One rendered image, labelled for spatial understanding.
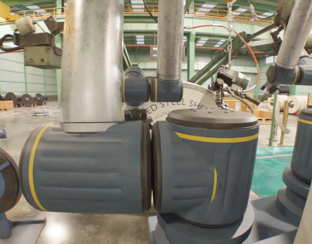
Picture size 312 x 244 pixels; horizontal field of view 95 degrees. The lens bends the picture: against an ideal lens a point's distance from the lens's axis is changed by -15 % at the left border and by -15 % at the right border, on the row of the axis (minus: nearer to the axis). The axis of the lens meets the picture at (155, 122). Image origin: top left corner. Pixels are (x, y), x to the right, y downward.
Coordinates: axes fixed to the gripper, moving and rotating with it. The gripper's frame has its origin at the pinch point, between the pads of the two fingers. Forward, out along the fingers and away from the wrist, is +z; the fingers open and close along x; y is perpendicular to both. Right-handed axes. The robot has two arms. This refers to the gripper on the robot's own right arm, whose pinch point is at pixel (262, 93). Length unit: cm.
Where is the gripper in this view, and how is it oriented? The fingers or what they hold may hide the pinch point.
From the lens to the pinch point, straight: 141.2
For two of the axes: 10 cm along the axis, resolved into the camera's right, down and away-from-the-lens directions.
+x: 4.1, -7.3, 5.4
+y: 8.9, 4.4, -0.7
